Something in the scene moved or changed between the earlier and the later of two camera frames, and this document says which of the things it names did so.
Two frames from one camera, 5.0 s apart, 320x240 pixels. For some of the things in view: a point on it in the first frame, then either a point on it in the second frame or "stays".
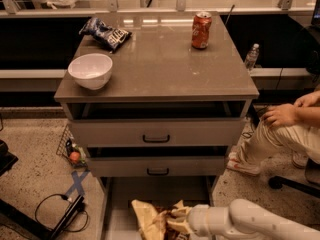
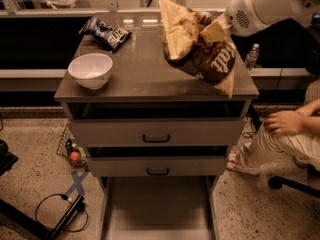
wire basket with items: x=72 y=150 stays
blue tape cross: x=77 y=183 stays
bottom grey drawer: x=118 y=217 stays
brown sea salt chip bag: x=152 y=221 → x=185 y=48
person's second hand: x=308 y=100 → x=308 y=109
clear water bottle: x=252 y=57 stays
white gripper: x=198 y=220 → x=240 y=17
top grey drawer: x=158 y=132 stays
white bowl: x=91 y=71 stays
